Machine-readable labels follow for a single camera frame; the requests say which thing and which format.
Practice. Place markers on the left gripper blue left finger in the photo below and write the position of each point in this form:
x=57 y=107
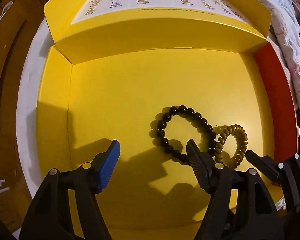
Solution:
x=49 y=217

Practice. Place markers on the leaf pattern bed sheet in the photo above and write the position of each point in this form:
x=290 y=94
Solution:
x=26 y=135

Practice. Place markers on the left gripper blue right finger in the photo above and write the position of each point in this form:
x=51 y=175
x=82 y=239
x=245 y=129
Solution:
x=240 y=206

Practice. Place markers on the wooden wardrobe with drawers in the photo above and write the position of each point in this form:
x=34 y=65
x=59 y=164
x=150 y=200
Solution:
x=17 y=29

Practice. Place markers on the yellow cardboard box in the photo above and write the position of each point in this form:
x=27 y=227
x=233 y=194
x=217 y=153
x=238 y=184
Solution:
x=154 y=74

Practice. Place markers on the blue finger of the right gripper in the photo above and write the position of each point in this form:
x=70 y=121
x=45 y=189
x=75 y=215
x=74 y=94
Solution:
x=287 y=174

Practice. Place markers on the light blue floral quilt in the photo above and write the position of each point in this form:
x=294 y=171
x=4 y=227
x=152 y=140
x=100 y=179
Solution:
x=287 y=32

